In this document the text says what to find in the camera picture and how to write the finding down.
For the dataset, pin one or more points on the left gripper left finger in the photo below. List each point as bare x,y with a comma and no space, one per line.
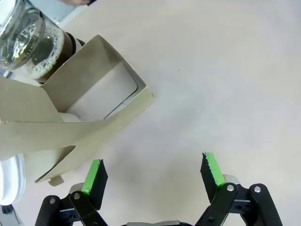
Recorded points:
94,186

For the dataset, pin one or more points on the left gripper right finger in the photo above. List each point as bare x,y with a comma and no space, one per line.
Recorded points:
212,179

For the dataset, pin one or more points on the brown cardboard cup carrier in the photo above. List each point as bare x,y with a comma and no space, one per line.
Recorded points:
80,70

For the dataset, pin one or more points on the white paper cup with drink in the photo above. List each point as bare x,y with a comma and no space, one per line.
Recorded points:
70,44

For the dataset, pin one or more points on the glass coffee carafe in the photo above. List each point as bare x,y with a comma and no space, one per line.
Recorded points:
14,28

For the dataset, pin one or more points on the white plastic cup lid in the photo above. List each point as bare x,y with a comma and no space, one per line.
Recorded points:
11,179

